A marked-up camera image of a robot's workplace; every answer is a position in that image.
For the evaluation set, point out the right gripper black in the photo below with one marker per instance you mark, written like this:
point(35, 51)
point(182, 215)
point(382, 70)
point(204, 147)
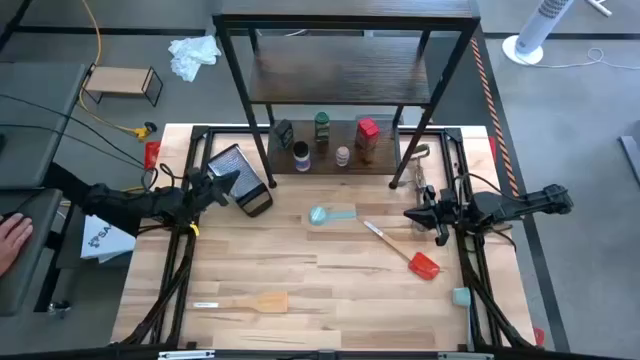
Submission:
point(440, 212)

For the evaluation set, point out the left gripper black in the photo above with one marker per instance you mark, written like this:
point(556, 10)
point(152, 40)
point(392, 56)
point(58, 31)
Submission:
point(202, 190)

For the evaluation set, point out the smoked paprika patterned tin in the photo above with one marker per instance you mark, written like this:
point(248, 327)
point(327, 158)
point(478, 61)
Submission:
point(283, 134)

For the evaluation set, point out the garlic powder jar purple label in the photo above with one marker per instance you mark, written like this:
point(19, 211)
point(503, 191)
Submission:
point(301, 156)

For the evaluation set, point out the large spice jar red lid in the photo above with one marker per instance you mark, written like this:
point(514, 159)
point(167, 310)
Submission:
point(367, 136)

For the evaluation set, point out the oregano jar green lid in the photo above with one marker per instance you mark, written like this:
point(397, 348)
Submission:
point(321, 125)

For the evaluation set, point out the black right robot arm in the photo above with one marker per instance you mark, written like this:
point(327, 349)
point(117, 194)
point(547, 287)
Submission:
point(510, 202)

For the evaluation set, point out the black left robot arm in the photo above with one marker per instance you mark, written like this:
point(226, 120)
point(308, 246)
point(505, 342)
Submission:
point(120, 202)

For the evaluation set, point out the small wooden shelf riser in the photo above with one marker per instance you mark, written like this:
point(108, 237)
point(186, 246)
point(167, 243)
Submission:
point(120, 80)

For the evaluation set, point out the metal spiral whisk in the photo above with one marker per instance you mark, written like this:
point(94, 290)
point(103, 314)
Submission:
point(419, 172)

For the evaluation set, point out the red clamp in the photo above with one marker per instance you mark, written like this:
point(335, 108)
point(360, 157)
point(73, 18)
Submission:
point(538, 336)
point(151, 155)

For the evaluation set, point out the small jar white lid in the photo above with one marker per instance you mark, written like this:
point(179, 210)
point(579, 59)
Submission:
point(342, 156)

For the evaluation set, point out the teal measuring scoop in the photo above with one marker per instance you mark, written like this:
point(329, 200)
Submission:
point(320, 215)

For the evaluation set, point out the wooden flat spatula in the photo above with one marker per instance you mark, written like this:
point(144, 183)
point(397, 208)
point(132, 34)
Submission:
point(265, 302)

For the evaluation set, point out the orange black striped tape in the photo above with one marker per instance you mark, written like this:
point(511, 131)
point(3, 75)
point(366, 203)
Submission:
point(492, 110)

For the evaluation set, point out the white paper card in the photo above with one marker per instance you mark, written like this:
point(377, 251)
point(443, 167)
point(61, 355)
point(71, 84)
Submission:
point(102, 240)

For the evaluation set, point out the white crumpled cloth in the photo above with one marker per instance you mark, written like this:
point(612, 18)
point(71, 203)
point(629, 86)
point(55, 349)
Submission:
point(192, 55)

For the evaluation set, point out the grey desk top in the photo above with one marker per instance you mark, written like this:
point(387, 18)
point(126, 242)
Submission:
point(40, 215)
point(35, 125)

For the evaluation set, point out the white tower fan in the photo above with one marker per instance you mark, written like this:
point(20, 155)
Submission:
point(535, 30)

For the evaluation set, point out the person's hand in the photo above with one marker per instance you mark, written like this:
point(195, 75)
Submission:
point(12, 240)

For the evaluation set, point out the grey board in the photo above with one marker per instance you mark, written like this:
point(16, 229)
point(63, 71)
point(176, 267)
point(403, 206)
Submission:
point(632, 155)

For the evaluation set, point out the black frame dark wood shelf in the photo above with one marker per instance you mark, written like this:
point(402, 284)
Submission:
point(340, 70)

